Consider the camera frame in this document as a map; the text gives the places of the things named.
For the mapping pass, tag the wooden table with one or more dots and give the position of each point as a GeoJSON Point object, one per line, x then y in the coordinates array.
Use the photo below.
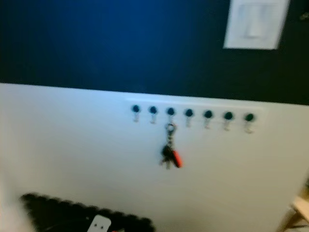
{"type": "Point", "coordinates": [300, 208]}

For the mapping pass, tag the white box with two holes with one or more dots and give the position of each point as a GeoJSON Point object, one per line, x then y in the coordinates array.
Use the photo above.
{"type": "Point", "coordinates": [99, 224]}

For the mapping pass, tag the white hook rack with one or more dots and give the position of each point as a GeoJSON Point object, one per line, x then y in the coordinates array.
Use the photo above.
{"type": "Point", "coordinates": [145, 103]}

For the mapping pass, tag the key bunch with red fob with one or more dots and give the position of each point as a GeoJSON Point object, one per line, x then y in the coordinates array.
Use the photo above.
{"type": "Point", "coordinates": [169, 153]}

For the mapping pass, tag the white light switch plate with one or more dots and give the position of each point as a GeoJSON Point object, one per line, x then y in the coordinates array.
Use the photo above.
{"type": "Point", "coordinates": [256, 21]}

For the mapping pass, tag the black foam mat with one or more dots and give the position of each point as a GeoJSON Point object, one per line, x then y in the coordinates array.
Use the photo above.
{"type": "Point", "coordinates": [53, 215]}

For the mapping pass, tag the black knob metal hook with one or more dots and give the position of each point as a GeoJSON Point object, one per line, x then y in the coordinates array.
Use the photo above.
{"type": "Point", "coordinates": [249, 117]}
{"type": "Point", "coordinates": [170, 111]}
{"type": "Point", "coordinates": [208, 114]}
{"type": "Point", "coordinates": [189, 112]}
{"type": "Point", "coordinates": [153, 109]}
{"type": "Point", "coordinates": [135, 108]}
{"type": "Point", "coordinates": [228, 115]}

